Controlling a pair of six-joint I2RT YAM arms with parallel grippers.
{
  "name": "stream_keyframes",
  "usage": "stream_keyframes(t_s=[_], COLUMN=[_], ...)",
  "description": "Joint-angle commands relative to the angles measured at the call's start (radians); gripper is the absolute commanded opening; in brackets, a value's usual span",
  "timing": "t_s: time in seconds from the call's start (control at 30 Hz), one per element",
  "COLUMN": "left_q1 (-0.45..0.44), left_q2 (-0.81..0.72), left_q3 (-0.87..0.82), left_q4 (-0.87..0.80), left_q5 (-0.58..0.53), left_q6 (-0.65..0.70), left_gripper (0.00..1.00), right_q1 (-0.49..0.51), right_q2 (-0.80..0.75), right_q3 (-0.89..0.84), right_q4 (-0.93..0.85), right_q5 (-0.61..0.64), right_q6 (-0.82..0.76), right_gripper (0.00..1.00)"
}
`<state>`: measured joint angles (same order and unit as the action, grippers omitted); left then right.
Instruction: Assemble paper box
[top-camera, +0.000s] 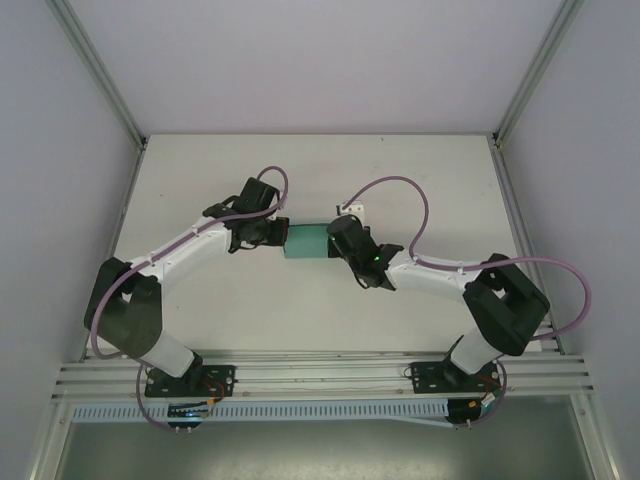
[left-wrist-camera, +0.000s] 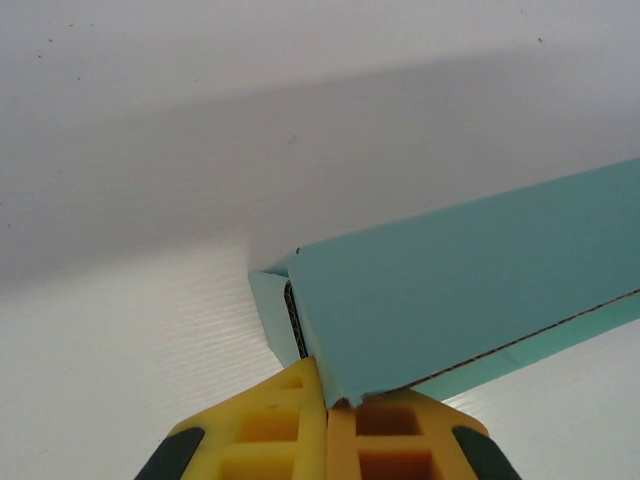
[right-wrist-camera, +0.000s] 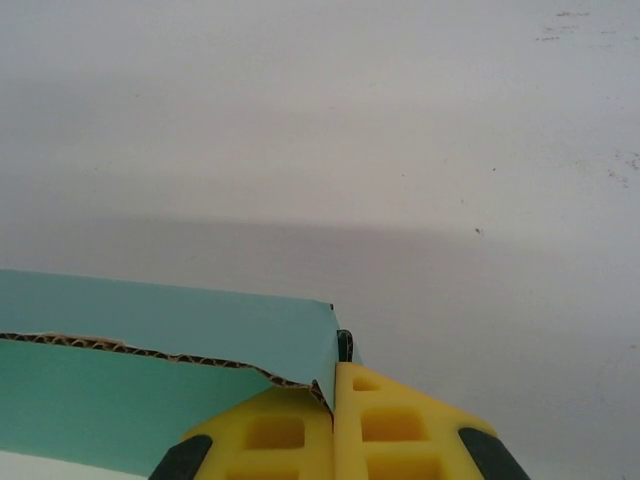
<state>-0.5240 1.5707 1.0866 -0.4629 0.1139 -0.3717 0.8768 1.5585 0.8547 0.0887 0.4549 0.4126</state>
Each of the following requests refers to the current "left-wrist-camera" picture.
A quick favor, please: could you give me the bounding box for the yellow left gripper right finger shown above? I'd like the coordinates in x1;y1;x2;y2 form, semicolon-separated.
325;387;525;480

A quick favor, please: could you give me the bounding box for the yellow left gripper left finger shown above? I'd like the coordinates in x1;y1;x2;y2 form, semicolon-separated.
133;356;329;480

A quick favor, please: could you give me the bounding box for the teal cardboard paper box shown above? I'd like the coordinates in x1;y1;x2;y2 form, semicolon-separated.
247;158;640;409

